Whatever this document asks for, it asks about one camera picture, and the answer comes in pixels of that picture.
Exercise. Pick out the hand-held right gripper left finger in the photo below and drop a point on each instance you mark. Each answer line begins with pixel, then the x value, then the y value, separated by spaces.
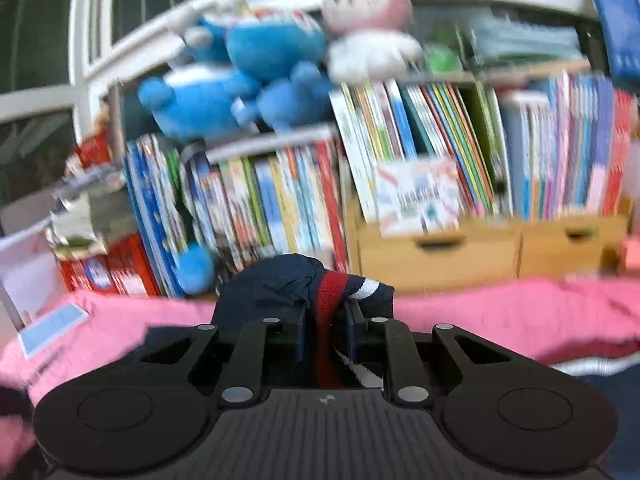
pixel 299 332

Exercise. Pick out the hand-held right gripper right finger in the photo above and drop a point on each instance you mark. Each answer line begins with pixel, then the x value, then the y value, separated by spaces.
pixel 352 332

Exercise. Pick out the navy and white jacket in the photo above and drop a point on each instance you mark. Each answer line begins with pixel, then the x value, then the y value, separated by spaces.
pixel 270 285

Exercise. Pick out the blue plush ball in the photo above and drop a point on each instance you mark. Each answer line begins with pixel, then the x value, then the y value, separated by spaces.
pixel 196 270

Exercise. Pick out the row of tall children's books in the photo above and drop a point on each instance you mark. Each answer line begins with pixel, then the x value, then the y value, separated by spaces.
pixel 260 200

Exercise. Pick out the wooden drawer organizer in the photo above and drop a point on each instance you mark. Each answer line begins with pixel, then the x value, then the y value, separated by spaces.
pixel 480 260

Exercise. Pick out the pink bunny print blanket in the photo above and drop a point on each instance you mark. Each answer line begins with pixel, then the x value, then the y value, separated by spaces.
pixel 500 320

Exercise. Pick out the colourful printed white box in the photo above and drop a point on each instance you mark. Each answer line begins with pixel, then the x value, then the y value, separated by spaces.
pixel 417 195

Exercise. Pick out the large red plastic crate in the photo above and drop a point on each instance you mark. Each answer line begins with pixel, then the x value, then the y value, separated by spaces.
pixel 125 270

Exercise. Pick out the row of thin colourful books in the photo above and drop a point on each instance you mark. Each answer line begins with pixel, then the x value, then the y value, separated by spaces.
pixel 430 125

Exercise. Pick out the stack of magazines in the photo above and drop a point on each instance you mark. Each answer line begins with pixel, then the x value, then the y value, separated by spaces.
pixel 85 210

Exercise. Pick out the light blue notebook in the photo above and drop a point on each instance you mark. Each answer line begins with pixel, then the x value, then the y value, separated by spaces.
pixel 50 330

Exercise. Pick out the blue white-bellied plush toy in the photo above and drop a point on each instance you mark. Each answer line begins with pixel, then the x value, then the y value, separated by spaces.
pixel 195 100

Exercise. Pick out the small red basket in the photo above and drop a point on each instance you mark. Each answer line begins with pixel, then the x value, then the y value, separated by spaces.
pixel 94 152

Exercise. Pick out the white paper sheet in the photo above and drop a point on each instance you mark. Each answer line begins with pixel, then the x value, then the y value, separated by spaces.
pixel 27 280

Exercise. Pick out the row of pastel books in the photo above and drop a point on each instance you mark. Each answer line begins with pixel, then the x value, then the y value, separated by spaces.
pixel 565 150

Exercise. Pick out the blue cat plush toy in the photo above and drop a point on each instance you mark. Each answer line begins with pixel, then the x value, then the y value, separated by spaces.
pixel 275 45

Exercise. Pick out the pink bunny plush toy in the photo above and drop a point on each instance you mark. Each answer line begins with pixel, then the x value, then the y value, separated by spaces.
pixel 365 10

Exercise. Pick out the stack of pale blue folders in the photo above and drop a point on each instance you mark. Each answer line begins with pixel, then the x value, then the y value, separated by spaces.
pixel 525 40

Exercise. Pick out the white framed window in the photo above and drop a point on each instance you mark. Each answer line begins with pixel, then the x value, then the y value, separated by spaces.
pixel 40 60

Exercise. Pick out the blue carton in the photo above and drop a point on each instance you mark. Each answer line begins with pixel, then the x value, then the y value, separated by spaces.
pixel 617 25

